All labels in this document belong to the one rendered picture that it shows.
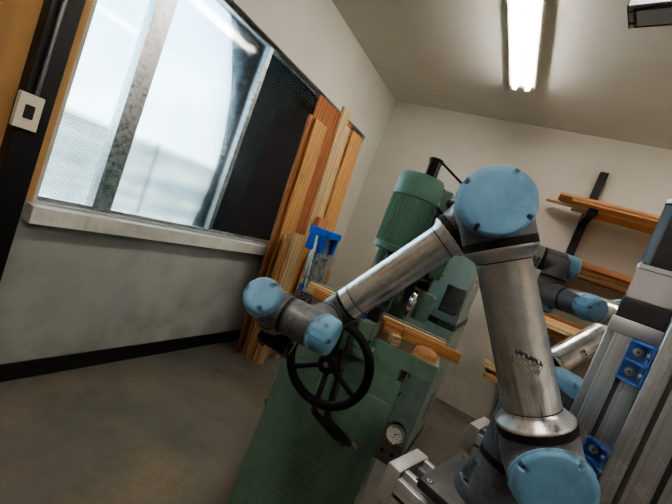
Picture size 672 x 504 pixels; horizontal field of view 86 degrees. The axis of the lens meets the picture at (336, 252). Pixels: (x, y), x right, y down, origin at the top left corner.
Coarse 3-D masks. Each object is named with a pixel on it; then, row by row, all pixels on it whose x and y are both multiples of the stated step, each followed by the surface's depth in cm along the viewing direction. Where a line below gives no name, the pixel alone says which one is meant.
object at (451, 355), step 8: (312, 296) 150; (320, 296) 149; (328, 296) 148; (408, 336) 136; (416, 336) 135; (416, 344) 135; (424, 344) 134; (432, 344) 133; (440, 344) 133; (440, 352) 132; (448, 352) 131; (456, 352) 130; (448, 360) 131; (456, 360) 130
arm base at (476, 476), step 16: (480, 448) 71; (464, 464) 73; (480, 464) 69; (496, 464) 67; (464, 480) 71; (480, 480) 67; (496, 480) 66; (464, 496) 68; (480, 496) 66; (496, 496) 65; (512, 496) 64
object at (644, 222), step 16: (592, 192) 299; (576, 208) 291; (592, 208) 268; (608, 208) 256; (624, 208) 252; (624, 224) 277; (640, 224) 263; (656, 224) 249; (576, 240) 301; (592, 272) 259; (608, 272) 251; (608, 288) 284; (624, 288) 255; (560, 320) 266; (560, 336) 262
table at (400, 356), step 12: (312, 300) 144; (384, 336) 130; (372, 348) 122; (384, 348) 123; (396, 348) 122; (408, 348) 127; (384, 360) 123; (396, 360) 122; (408, 360) 120; (420, 360) 119; (408, 372) 120; (420, 372) 119; (432, 372) 118
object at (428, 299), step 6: (420, 294) 151; (426, 294) 150; (420, 300) 151; (426, 300) 150; (432, 300) 149; (420, 306) 151; (426, 306) 150; (432, 306) 153; (414, 312) 151; (420, 312) 150; (426, 312) 150; (414, 318) 151; (420, 318) 150; (426, 318) 150
